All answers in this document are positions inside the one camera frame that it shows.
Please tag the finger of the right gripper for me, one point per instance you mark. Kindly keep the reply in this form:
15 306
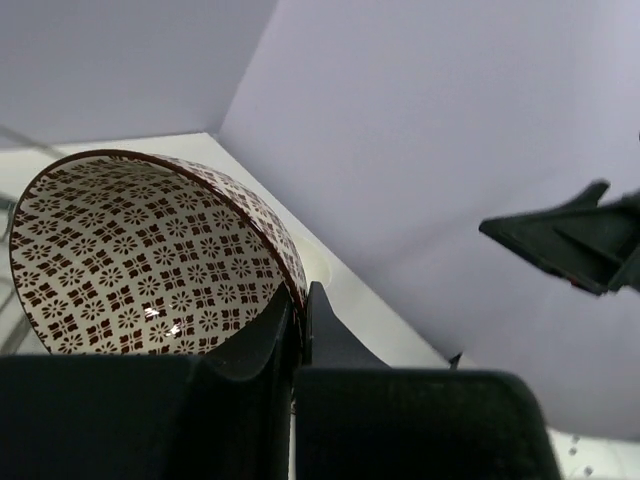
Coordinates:
593 245

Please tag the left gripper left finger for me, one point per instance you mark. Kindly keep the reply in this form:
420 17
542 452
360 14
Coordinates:
223 415

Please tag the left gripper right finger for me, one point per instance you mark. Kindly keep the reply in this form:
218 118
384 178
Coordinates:
358 418

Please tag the brown patterned bowl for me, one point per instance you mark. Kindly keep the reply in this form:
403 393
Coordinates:
120 252

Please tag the white bowl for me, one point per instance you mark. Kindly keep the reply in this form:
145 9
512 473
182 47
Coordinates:
316 265

